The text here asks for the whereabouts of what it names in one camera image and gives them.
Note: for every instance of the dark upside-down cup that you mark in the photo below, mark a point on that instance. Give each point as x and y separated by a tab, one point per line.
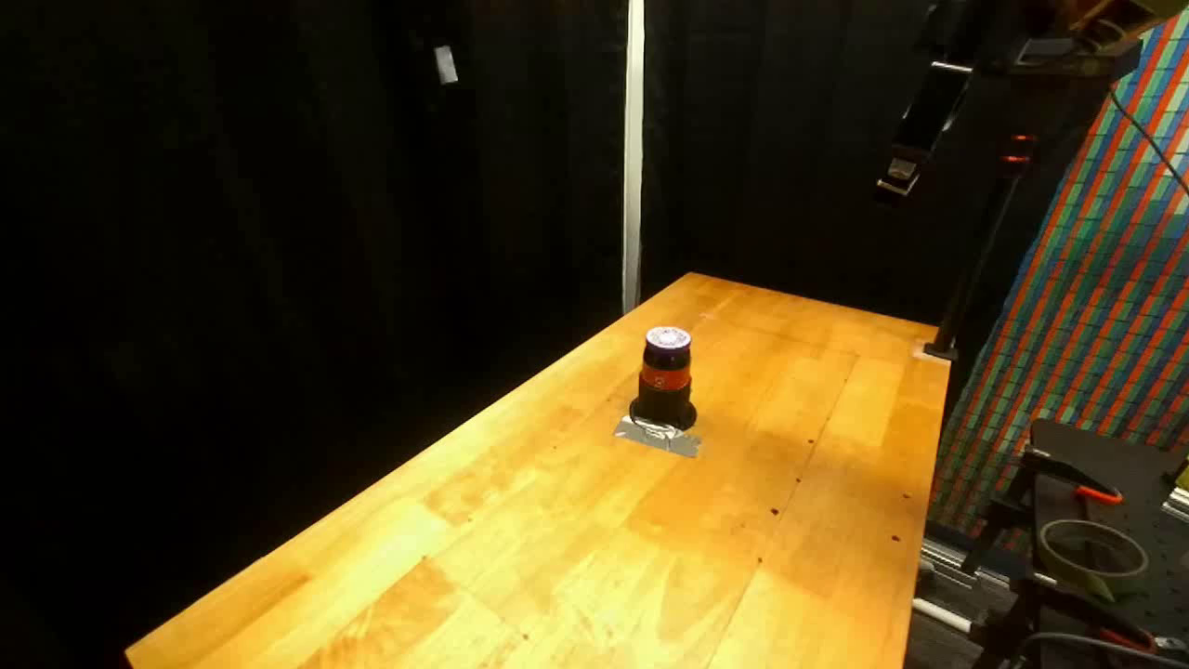
668	382

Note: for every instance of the white vertical pole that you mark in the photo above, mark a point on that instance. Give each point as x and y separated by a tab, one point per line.
633	155

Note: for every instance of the white tag on curtain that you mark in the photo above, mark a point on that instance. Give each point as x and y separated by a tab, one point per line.
446	66

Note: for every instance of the multicoloured striped cloth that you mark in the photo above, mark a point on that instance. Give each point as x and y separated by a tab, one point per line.
1097	323

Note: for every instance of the black tripod stand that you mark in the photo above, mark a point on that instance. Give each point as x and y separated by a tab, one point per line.
1042	56

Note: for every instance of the roll of green tape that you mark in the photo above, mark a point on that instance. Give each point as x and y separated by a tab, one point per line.
1093	556

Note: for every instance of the black clamp with orange handle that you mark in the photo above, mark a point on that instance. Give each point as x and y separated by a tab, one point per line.
1088	479

